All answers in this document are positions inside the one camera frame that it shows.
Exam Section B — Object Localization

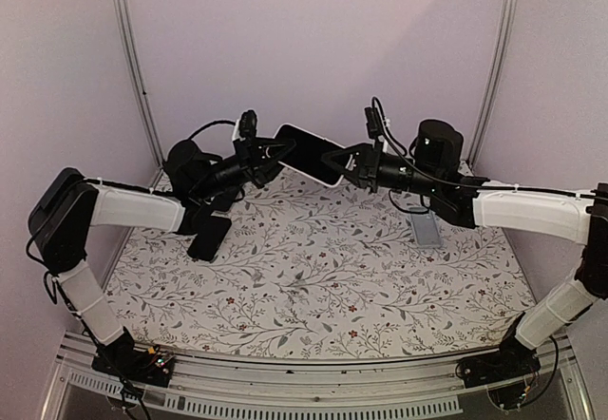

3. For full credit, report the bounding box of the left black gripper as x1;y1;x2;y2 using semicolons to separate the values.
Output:
194;136;299;200

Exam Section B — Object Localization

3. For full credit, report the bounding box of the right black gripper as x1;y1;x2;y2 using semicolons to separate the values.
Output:
322;141;442;197

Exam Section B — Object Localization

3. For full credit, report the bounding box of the pink phone case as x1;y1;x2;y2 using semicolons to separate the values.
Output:
274;124;346;188

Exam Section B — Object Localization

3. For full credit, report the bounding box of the light blue phone case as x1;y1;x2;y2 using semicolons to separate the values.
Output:
410;213;443;249

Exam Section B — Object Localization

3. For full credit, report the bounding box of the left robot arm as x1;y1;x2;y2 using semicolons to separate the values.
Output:
26;137;295;376

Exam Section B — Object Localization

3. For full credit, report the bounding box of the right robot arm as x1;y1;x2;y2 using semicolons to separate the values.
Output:
321;116;607;378

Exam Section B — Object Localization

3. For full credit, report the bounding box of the black phone on table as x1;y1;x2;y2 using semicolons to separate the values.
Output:
187;216;232;262

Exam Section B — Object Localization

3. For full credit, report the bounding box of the floral table mat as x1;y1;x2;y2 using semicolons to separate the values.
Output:
105;170;534;359

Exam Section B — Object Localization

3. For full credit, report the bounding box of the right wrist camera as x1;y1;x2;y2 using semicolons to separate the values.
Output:
364;106;391;149

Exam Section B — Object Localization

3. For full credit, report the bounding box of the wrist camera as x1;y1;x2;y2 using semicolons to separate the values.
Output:
232;109;257;142
364;106;391;149

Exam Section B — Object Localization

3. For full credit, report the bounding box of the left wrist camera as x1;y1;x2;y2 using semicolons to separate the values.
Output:
232;109;257;142

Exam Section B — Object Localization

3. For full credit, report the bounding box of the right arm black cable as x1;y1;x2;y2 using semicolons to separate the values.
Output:
370;96;595;198

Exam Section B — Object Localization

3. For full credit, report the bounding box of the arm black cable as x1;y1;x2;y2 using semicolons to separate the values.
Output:
26;234;63;305
370;96;595;198

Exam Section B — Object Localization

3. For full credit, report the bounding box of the left rear aluminium post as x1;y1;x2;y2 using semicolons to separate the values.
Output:
113;0;163;167

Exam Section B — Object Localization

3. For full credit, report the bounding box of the aluminium post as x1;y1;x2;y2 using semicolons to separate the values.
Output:
113;0;163;167
466;0;518;170

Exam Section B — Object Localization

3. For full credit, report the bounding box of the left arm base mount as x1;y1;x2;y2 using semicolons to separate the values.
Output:
91;342;175;388

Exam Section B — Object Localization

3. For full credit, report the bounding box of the front aluminium rail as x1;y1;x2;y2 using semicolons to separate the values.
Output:
41;333;599;419

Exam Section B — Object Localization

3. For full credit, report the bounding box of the right rear aluminium post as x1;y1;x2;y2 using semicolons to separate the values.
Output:
466;0;518;170

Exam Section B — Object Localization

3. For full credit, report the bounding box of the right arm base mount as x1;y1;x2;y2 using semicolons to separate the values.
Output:
455;351;541;411

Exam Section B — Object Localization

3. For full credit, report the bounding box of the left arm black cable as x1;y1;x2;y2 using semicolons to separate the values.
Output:
26;234;63;305

